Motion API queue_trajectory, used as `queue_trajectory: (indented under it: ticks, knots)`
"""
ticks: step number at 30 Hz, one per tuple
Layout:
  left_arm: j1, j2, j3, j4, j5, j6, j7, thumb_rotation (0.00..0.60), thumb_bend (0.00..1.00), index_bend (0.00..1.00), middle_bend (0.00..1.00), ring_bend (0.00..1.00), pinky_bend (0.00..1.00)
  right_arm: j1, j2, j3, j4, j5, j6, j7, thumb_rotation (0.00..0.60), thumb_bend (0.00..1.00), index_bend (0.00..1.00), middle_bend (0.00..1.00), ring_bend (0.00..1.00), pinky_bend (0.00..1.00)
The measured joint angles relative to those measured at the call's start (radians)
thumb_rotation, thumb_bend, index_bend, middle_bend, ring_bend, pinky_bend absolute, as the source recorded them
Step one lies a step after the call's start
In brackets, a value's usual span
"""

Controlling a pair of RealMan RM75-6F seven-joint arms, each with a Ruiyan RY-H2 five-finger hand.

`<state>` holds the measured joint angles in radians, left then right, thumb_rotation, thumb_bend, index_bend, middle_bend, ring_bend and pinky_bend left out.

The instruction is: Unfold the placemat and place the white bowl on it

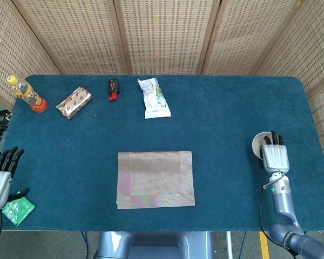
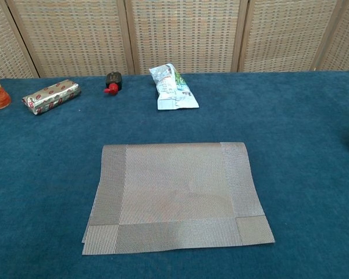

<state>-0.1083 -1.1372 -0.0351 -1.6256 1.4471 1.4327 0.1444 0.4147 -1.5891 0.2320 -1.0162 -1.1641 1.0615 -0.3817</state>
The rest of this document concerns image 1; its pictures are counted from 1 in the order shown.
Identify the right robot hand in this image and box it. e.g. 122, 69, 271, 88
259, 131, 290, 173

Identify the white bowl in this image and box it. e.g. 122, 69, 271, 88
252, 131, 273, 160

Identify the brown woven placemat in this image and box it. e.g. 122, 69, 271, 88
116, 151, 196, 210

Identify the green tea sachet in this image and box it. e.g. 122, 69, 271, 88
2, 196, 36, 227

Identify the blue felt table cover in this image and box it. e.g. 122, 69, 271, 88
0, 74, 324, 233

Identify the white table leg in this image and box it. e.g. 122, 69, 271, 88
225, 231, 234, 259

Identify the yellow-capped orange drink bottle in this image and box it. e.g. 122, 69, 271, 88
6, 75, 48, 114

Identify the gold snack pack red print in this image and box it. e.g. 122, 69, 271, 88
56, 86, 93, 120

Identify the white crinkled snack bag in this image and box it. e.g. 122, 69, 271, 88
137, 77, 172, 120

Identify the grey-blue robot torso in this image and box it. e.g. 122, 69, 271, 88
94, 231, 214, 259

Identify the black bottle red cap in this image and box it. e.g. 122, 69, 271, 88
107, 78, 120, 103

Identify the woven bamboo folding screen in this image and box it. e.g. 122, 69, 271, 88
0, 0, 324, 173

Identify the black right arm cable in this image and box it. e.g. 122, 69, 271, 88
259, 172, 299, 257

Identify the black cables and gear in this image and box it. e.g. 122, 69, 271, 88
0, 109, 11, 145

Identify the blue cable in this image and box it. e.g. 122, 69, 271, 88
239, 231, 248, 259
80, 231, 90, 259

